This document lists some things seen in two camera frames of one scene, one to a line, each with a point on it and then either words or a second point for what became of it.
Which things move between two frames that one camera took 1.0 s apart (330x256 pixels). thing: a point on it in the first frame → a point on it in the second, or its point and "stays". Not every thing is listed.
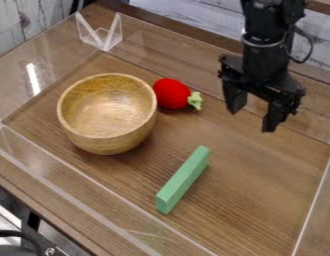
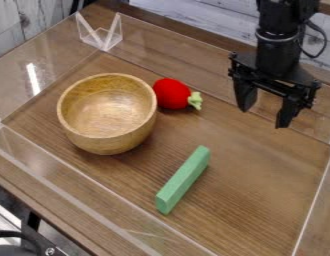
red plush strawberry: [173, 94] stays
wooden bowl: [106, 110] stays
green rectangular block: [181, 179] stays
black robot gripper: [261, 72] → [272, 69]
